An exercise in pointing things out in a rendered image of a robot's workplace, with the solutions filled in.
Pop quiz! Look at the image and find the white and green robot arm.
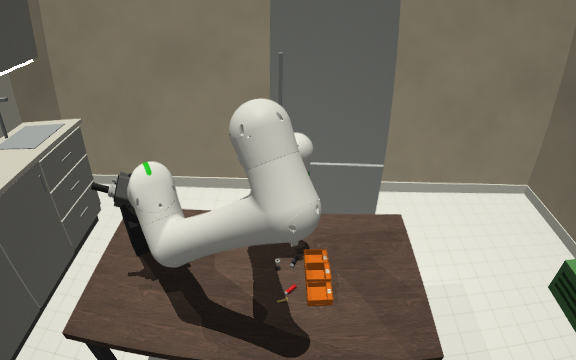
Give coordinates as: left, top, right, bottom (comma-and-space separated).
91, 99, 321, 268

